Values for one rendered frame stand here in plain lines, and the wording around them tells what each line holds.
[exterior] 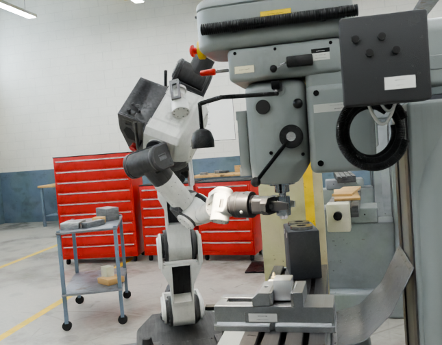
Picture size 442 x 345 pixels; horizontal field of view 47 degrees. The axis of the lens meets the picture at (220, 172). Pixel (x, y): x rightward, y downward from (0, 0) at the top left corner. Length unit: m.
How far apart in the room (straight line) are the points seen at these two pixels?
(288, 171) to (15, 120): 11.51
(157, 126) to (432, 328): 1.13
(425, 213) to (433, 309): 0.26
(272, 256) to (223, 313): 1.95
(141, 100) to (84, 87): 9.99
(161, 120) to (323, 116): 0.69
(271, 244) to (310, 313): 1.98
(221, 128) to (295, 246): 8.96
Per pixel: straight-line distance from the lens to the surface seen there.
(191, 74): 2.09
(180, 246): 2.27
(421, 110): 1.50
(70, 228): 4.53
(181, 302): 2.41
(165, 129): 1.93
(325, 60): 1.54
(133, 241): 6.85
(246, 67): 1.56
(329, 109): 1.52
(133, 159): 1.89
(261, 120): 1.56
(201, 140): 1.58
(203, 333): 2.52
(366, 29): 1.30
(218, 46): 1.58
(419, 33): 1.31
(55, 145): 12.30
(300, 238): 2.01
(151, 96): 2.02
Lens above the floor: 1.44
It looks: 3 degrees down
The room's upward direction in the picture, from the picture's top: 4 degrees counter-clockwise
